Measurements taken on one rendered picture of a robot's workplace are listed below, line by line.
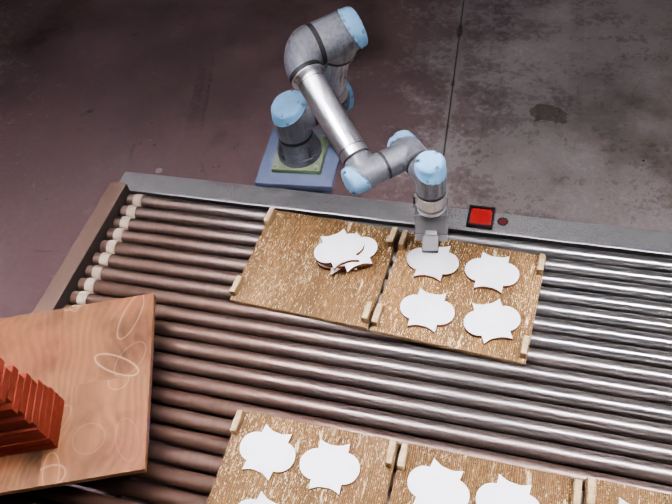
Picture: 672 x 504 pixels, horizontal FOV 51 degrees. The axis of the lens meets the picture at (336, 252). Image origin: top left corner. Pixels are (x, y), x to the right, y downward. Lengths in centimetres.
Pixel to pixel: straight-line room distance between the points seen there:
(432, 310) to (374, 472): 46
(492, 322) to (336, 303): 42
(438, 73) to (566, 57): 71
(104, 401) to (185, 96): 272
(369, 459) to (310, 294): 51
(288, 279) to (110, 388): 57
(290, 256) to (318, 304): 20
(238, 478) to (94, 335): 55
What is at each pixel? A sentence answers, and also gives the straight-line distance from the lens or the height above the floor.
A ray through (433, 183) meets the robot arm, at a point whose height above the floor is 130.
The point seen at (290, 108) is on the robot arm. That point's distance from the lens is 227.
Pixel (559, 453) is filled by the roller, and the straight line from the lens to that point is 179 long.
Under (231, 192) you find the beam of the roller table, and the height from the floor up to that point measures 91.
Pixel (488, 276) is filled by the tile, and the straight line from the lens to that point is 199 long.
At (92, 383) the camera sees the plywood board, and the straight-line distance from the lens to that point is 191.
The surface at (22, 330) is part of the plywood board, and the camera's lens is 210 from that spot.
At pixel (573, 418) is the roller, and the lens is 184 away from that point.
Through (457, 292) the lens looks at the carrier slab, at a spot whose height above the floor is 94.
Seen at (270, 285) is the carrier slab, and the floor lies 94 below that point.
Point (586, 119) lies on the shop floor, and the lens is 389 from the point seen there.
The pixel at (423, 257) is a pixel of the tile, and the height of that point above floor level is 95.
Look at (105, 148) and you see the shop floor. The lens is 417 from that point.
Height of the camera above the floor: 255
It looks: 51 degrees down
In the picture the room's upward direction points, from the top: 11 degrees counter-clockwise
